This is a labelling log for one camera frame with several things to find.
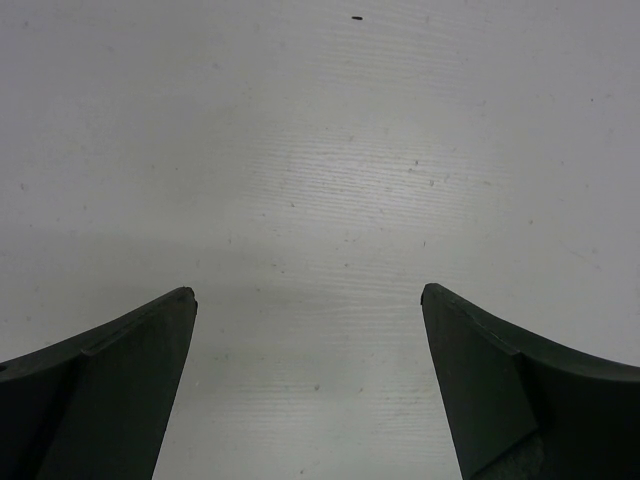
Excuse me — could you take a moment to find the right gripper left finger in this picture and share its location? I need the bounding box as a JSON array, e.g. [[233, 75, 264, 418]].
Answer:
[[1, 287, 198, 479]]

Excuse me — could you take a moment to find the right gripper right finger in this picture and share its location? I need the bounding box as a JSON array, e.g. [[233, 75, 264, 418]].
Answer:
[[421, 283, 639, 479]]

